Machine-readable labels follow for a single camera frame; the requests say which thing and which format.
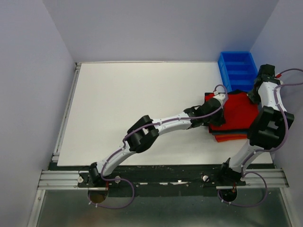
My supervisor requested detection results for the aluminium extrusion rail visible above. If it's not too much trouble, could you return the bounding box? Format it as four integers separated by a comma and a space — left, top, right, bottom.
37, 171, 79, 190
216, 167, 290, 190

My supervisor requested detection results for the red t shirt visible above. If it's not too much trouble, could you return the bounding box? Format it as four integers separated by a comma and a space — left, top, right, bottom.
208, 93, 258, 132

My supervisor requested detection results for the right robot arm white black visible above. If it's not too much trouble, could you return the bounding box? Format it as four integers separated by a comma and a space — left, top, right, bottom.
218, 64, 294, 185

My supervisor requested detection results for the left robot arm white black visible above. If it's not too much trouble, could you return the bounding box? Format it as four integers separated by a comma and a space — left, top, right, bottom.
89, 93, 228, 187

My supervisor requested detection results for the left aluminium extrusion rail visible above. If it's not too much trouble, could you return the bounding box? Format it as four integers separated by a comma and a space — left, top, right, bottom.
37, 171, 79, 190

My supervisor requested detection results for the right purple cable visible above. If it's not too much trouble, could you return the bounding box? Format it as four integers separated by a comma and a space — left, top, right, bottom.
217, 68, 303, 207

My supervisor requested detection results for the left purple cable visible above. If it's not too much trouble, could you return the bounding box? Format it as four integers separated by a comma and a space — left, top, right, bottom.
99, 84, 135, 209

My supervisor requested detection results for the purple cable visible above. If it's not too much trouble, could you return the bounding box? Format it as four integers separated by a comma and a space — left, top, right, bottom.
217, 68, 303, 207
99, 84, 135, 209

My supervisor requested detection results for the side aluminium table rail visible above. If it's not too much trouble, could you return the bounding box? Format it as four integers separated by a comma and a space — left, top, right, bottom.
51, 62, 81, 162

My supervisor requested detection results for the black folded t shirt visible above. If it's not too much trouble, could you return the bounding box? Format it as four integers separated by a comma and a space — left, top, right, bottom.
204, 89, 247, 96

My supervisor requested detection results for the blue plastic bin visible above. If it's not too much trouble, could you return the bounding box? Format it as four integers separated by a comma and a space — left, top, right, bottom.
218, 51, 258, 92

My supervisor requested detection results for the right aluminium extrusion rail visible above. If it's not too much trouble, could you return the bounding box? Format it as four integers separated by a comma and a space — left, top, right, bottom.
216, 167, 290, 190

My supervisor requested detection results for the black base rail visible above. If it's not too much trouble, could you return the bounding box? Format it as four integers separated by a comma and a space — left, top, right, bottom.
48, 162, 246, 197

